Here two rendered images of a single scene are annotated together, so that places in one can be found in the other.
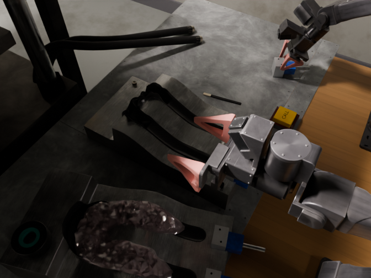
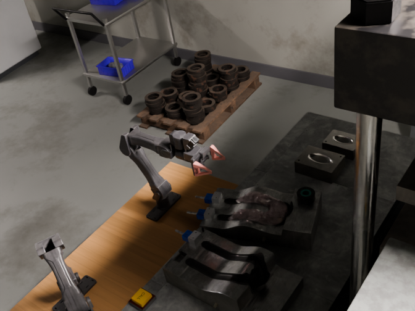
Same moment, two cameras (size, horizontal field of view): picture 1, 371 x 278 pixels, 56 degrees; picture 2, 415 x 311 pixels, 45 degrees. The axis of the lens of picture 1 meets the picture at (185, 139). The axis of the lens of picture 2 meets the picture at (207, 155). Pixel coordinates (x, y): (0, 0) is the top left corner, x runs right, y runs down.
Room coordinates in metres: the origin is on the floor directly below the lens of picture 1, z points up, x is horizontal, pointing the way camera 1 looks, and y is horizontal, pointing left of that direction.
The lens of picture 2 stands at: (1.95, 0.31, 2.46)
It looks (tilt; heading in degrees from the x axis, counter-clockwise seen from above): 37 degrees down; 192
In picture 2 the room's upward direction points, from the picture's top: 11 degrees counter-clockwise
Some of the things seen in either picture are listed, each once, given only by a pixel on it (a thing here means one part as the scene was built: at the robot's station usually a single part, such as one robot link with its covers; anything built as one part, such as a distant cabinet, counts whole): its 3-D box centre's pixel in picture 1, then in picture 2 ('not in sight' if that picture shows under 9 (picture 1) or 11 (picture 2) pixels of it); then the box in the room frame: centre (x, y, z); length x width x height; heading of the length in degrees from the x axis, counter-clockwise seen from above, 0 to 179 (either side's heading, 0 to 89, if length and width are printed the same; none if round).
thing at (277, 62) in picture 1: (291, 68); not in sight; (0.98, -0.39, 0.83); 0.13 x 0.05 x 0.05; 87
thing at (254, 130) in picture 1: (245, 144); (192, 147); (0.32, -0.09, 1.25); 0.07 x 0.06 x 0.11; 151
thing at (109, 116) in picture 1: (173, 128); (231, 273); (0.66, 0.04, 0.87); 0.50 x 0.26 x 0.14; 59
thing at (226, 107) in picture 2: not in sight; (199, 86); (-2.01, -0.50, 0.20); 1.07 x 0.74 x 0.39; 150
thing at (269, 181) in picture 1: (275, 176); (183, 152); (0.29, -0.15, 1.21); 0.07 x 0.06 x 0.07; 61
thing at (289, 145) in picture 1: (301, 176); (176, 142); (0.27, -0.18, 1.24); 0.12 x 0.09 x 0.12; 60
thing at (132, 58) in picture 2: not in sight; (122, 37); (-2.57, -1.30, 0.49); 1.05 x 0.61 x 0.99; 147
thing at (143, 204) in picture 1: (126, 233); (258, 207); (0.32, 0.14, 0.90); 0.26 x 0.18 x 0.08; 76
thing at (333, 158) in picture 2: not in sight; (319, 163); (-0.04, 0.43, 0.83); 0.20 x 0.15 x 0.07; 59
